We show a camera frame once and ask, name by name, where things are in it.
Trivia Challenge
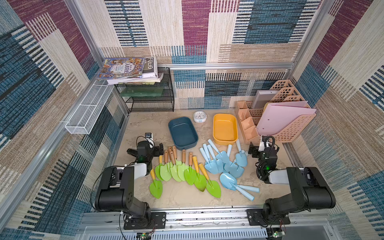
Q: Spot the blue shovel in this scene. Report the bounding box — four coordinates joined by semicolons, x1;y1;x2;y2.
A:
200;148;219;174
220;173;260;193
222;182;255;201
229;164;245;179
200;144;224;175
207;145;224;173
223;145;239;173
235;139;248;167

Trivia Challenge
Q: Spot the dark teal storage box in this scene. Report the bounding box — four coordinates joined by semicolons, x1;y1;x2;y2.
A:
168;117;199;151

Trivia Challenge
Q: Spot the blue shovel diagonal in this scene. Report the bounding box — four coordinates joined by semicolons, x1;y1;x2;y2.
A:
208;139;230;164

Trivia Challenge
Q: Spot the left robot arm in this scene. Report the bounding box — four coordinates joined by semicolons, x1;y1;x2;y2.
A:
94;133;166;230

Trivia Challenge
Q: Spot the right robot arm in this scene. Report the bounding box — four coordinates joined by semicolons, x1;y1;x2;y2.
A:
247;136;336;228

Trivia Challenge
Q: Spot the yellow storage box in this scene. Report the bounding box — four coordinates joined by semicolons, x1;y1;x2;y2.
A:
213;114;239;146

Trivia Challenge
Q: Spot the pink file folder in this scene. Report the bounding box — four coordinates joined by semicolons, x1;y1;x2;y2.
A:
256;104;316;136

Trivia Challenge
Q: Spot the pink plastic file organizer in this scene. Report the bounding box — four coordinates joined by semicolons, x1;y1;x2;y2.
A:
236;80;317;144

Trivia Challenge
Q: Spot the grey folder in organizer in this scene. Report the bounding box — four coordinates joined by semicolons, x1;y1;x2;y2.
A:
252;90;279;109

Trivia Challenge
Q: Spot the green mat on shelf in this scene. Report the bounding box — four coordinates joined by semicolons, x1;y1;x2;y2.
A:
120;87;163;97

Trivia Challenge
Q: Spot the small white alarm clock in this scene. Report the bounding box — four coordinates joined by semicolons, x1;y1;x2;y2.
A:
193;111;208;123

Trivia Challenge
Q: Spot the white book stack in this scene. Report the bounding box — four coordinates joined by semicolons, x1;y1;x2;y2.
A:
99;57;164;85

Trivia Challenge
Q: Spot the colourful picture book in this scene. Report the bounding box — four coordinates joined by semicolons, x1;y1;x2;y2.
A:
97;58;146;80

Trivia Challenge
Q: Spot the black wire shelf rack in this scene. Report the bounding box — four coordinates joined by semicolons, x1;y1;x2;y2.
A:
115;68;175;113

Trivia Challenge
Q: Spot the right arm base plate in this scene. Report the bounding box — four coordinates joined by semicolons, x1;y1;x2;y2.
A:
246;209;291;228

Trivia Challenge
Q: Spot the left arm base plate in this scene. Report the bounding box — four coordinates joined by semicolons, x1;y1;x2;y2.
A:
123;212;167;230

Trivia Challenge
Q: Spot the white wire mesh basket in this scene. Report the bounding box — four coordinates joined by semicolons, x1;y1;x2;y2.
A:
65;83;114;135

